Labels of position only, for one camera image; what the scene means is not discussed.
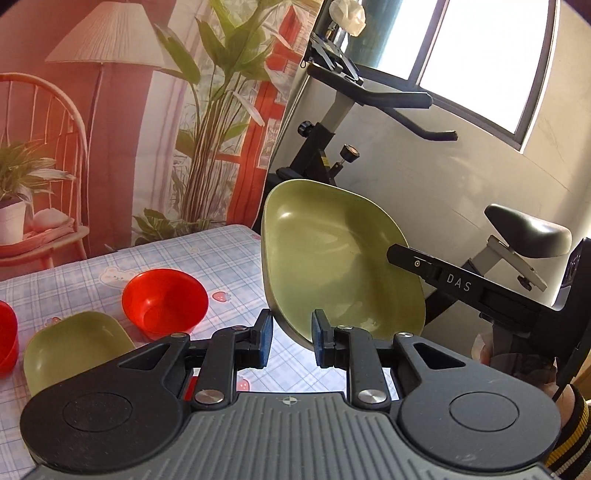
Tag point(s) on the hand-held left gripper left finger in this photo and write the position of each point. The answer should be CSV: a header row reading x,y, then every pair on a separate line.
x,y
265,340

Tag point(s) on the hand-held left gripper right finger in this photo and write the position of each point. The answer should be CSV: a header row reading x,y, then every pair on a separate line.
x,y
318,340

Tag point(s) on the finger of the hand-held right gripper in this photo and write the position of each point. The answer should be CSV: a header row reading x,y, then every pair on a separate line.
x,y
443,273

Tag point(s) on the large green plate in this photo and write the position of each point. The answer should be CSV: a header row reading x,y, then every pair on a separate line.
x,y
332,258

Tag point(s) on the person's right forearm striped sleeve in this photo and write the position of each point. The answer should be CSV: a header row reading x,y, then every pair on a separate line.
x,y
575,434

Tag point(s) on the person's right hand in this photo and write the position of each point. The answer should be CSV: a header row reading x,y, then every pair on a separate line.
x,y
482,350

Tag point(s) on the checked printed tablecloth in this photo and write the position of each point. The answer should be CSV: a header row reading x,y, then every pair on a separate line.
x,y
221,258

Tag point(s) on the red plastic bowl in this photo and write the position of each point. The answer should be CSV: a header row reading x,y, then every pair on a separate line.
x,y
7,341
164,300

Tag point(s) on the black exercise bike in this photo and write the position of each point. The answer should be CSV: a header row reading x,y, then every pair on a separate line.
x,y
330,134

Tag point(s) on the small green plate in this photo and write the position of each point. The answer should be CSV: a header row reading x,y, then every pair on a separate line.
x,y
78,344

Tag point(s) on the dark framed window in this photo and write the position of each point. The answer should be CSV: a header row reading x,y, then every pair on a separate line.
x,y
480,60

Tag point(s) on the white plastic bag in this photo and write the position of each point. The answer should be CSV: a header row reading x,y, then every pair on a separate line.
x,y
348,16

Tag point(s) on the printed wall backdrop cloth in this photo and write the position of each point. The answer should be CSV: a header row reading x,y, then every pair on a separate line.
x,y
152,138

